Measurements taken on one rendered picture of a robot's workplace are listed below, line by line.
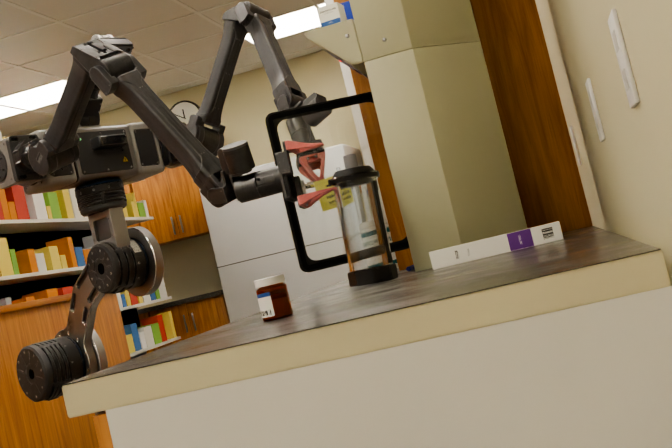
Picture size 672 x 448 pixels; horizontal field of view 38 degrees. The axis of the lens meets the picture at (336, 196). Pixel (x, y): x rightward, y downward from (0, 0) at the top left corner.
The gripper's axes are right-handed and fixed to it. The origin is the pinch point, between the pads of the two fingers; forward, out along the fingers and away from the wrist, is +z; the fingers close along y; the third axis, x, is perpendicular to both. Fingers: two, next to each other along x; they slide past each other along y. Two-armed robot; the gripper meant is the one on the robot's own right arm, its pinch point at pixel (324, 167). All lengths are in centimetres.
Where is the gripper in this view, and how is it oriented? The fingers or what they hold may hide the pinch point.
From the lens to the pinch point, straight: 207.8
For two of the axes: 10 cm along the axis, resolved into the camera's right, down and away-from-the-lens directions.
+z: 9.5, -2.5, -2.0
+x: 2.3, 1.0, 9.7
